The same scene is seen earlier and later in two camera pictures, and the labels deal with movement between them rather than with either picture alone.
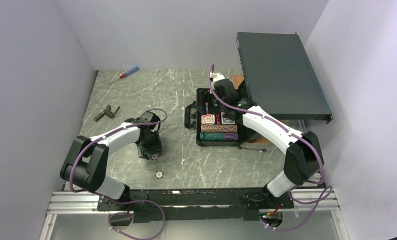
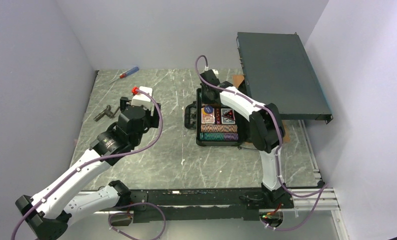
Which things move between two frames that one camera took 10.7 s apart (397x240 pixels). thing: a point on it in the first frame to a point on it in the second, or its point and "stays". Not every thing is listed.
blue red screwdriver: [124, 75] stays
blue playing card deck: [225, 120] stays
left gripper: [156, 147] to [152, 121]
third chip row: [218, 128] stays
